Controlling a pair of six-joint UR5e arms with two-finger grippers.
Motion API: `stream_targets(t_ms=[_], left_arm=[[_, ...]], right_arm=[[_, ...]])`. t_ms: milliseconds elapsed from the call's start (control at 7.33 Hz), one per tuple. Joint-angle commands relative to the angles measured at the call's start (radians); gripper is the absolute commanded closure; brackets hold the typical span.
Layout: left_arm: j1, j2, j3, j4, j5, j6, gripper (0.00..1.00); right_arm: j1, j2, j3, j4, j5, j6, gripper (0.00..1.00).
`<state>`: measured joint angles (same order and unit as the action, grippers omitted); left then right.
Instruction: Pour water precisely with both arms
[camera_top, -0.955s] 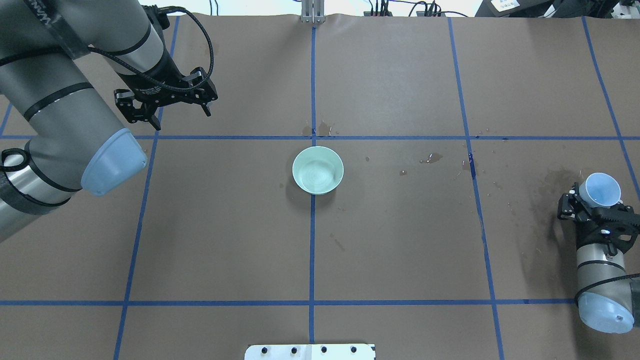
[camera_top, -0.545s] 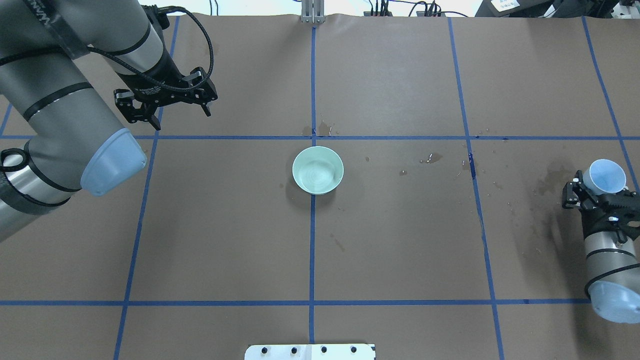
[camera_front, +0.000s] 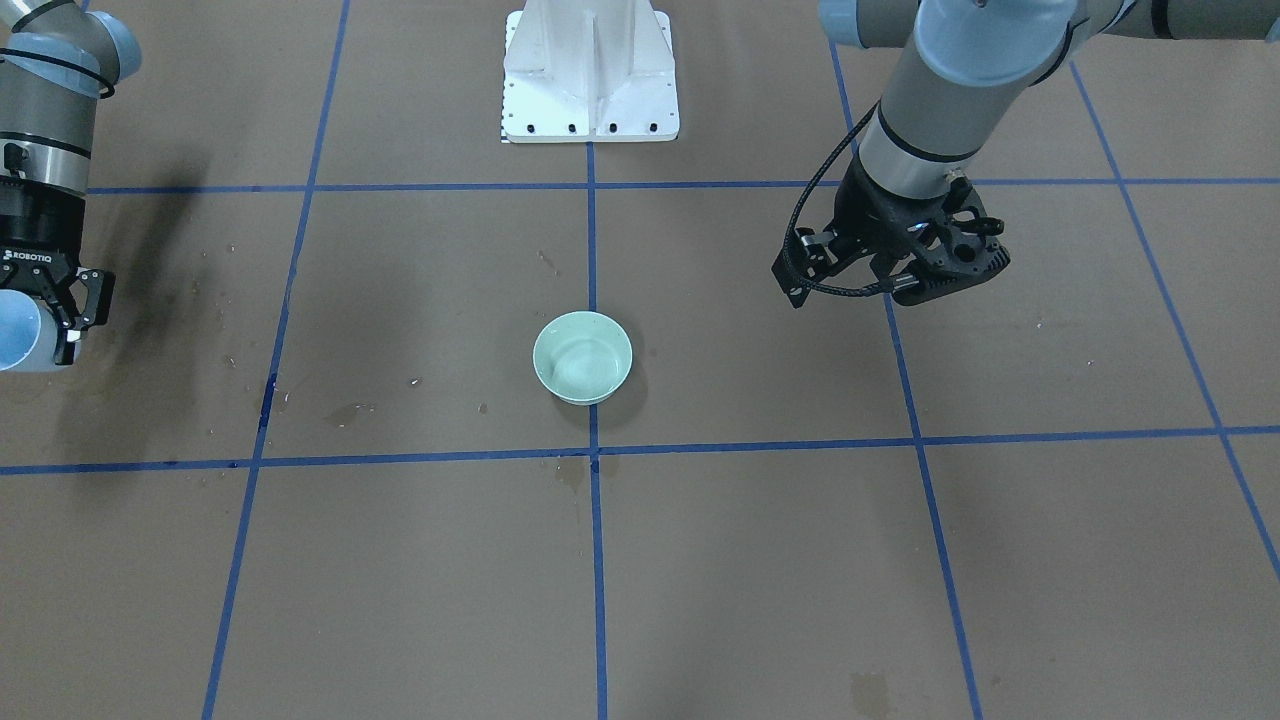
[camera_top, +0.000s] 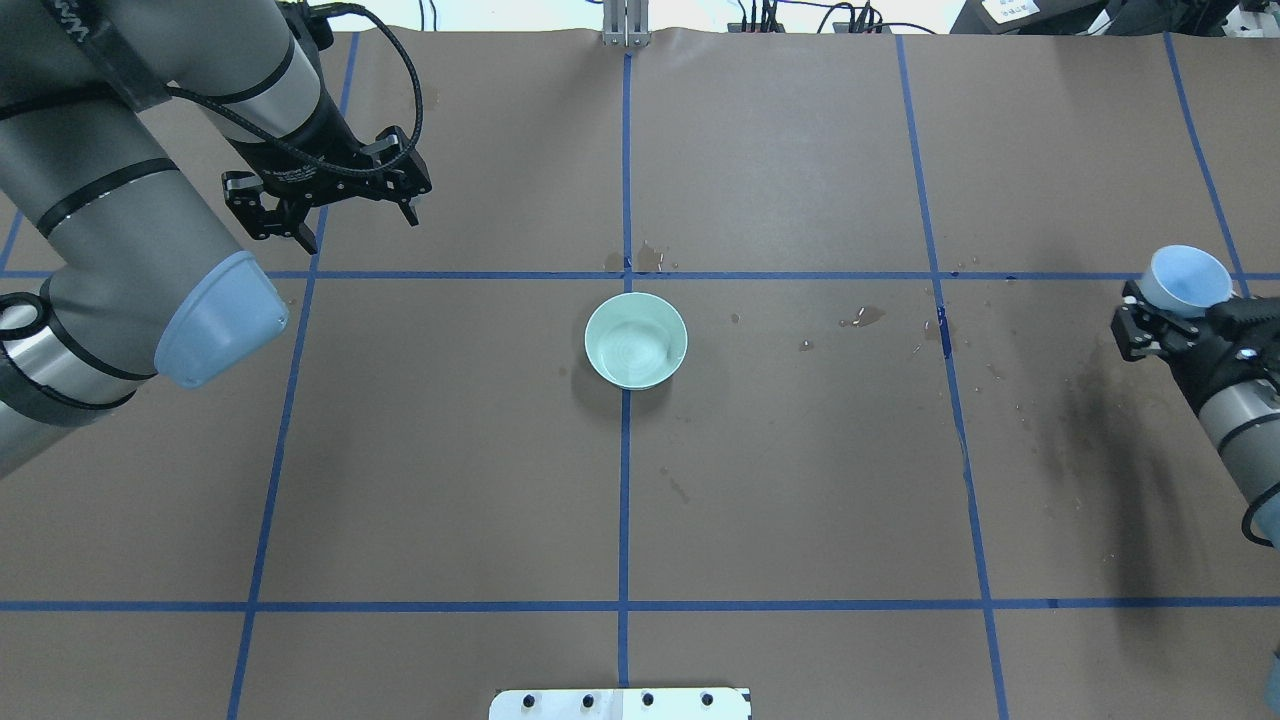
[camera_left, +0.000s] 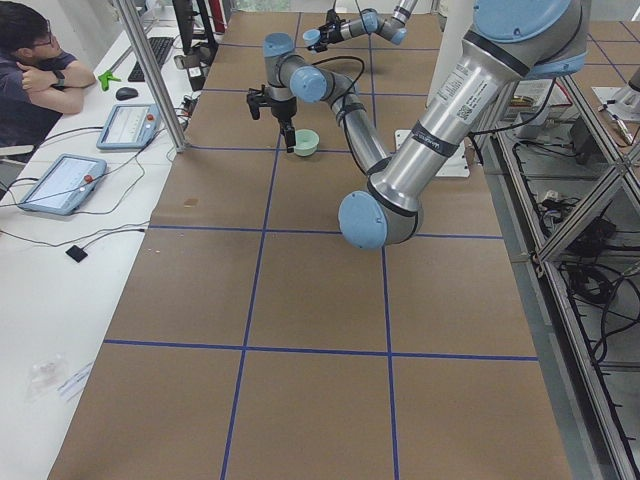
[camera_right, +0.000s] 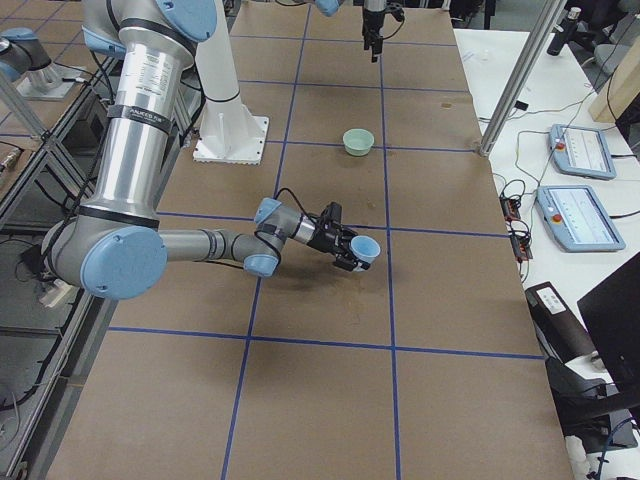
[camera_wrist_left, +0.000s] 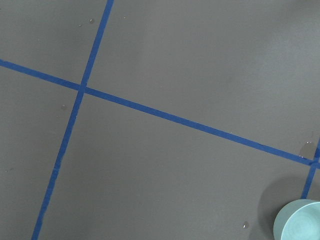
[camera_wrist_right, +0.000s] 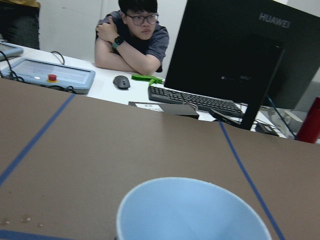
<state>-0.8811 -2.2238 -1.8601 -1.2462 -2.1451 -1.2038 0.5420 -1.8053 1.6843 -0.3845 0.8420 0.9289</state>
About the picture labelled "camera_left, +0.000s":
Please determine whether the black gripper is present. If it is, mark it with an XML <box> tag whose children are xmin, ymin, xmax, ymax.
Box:
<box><xmin>271</xmin><ymin>97</ymin><xmax>297</xmax><ymax>153</ymax></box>
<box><xmin>317</xmin><ymin>22</ymin><xmax>342</xmax><ymax>50</ymax></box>

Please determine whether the light blue paper cup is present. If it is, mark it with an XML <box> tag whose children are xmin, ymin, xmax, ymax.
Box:
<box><xmin>303</xmin><ymin>29</ymin><xmax>321</xmax><ymax>46</ymax></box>

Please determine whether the mint green ceramic bowl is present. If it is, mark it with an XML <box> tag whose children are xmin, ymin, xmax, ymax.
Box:
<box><xmin>294</xmin><ymin>129</ymin><xmax>320</xmax><ymax>157</ymax></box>

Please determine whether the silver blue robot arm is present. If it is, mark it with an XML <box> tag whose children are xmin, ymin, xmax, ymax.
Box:
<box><xmin>247</xmin><ymin>1</ymin><xmax>591</xmax><ymax>249</ymax></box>
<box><xmin>303</xmin><ymin>1</ymin><xmax>417</xmax><ymax>52</ymax></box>

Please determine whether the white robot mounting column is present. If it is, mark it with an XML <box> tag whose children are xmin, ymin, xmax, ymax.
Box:
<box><xmin>394</xmin><ymin>0</ymin><xmax>501</xmax><ymax>178</ymax></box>

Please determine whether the black monitor stand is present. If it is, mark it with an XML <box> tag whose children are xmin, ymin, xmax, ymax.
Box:
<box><xmin>172</xmin><ymin>0</ymin><xmax>218</xmax><ymax>70</ymax></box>

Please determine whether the black keyboard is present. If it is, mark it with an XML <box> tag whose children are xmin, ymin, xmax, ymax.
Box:
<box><xmin>127</xmin><ymin>36</ymin><xmax>176</xmax><ymax>83</ymax></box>

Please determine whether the far blue teach pendant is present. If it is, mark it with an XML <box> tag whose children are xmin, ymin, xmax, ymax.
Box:
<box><xmin>96</xmin><ymin>104</ymin><xmax>161</xmax><ymax>151</ymax></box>

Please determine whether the blue teach pendant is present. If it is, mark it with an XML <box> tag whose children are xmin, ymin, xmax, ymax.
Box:
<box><xmin>96</xmin><ymin>104</ymin><xmax>161</xmax><ymax>151</ymax></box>
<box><xmin>17</xmin><ymin>154</ymin><xmax>107</xmax><ymax>216</ymax></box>

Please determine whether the black computer mouse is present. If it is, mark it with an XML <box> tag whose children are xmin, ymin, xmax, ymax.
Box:
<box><xmin>115</xmin><ymin>87</ymin><xmax>139</xmax><ymax>101</ymax></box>

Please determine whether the green plastic tool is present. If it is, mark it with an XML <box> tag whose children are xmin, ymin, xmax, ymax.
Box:
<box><xmin>98</xmin><ymin>70</ymin><xmax>121</xmax><ymax>91</ymax></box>

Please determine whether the near blue teach pendant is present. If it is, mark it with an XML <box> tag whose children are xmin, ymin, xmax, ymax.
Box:
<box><xmin>17</xmin><ymin>154</ymin><xmax>107</xmax><ymax>216</ymax></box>

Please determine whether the small black square pad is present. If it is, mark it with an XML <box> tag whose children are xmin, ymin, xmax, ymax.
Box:
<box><xmin>65</xmin><ymin>245</ymin><xmax>88</xmax><ymax>263</ymax></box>

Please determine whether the seated person dark shirt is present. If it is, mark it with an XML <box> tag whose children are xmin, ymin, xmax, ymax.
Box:
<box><xmin>1</xmin><ymin>1</ymin><xmax>96</xmax><ymax>147</ymax></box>

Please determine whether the clear plastic bag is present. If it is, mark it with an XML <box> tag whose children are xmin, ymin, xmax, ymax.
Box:
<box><xmin>26</xmin><ymin>353</ymin><xmax>68</xmax><ymax>401</ymax></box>

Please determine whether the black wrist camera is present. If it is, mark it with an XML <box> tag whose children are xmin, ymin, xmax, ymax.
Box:
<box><xmin>246</xmin><ymin>85</ymin><xmax>271</xmax><ymax>120</ymax></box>
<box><xmin>325</xmin><ymin>8</ymin><xmax>342</xmax><ymax>24</ymax></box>

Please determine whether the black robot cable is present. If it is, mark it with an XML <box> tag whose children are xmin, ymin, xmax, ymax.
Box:
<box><xmin>304</xmin><ymin>55</ymin><xmax>381</xmax><ymax>174</ymax></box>

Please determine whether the aluminium frame post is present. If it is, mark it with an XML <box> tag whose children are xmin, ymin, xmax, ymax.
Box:
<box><xmin>115</xmin><ymin>0</ymin><xmax>187</xmax><ymax>153</ymax></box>

